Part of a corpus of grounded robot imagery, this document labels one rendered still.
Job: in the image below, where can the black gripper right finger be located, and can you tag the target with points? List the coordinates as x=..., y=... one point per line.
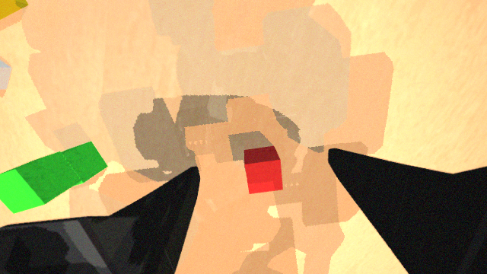
x=434, y=222

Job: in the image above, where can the green block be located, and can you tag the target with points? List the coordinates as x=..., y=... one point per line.
x=37, y=182
x=85, y=160

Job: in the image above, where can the small white block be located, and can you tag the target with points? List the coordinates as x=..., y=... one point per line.
x=5, y=72

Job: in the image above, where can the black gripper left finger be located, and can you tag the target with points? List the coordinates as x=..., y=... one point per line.
x=145, y=237

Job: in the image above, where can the red block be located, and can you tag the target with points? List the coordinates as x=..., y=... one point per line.
x=263, y=170

